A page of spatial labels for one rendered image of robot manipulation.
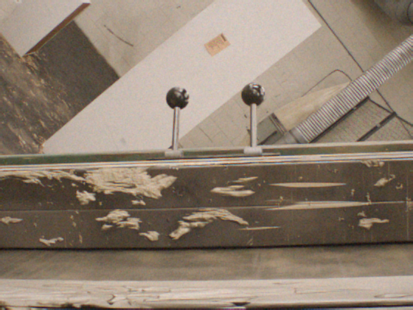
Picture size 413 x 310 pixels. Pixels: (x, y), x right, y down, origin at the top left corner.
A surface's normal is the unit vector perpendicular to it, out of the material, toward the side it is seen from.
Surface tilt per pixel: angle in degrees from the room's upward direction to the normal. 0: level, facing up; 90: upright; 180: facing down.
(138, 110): 90
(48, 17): 90
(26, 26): 90
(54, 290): 54
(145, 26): 90
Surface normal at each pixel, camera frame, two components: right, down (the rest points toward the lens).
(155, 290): -0.04, -1.00
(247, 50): -0.02, 0.21
